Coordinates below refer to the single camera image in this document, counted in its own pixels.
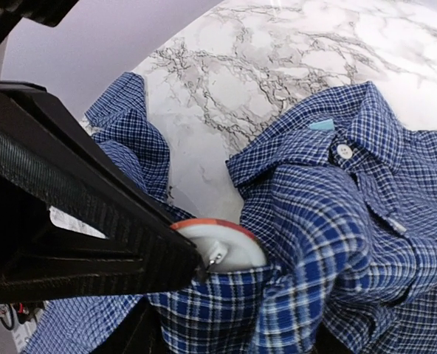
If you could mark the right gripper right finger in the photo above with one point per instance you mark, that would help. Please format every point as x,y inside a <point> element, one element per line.
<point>138,333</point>

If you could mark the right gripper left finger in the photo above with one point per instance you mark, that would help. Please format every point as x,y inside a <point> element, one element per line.
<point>71,223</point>

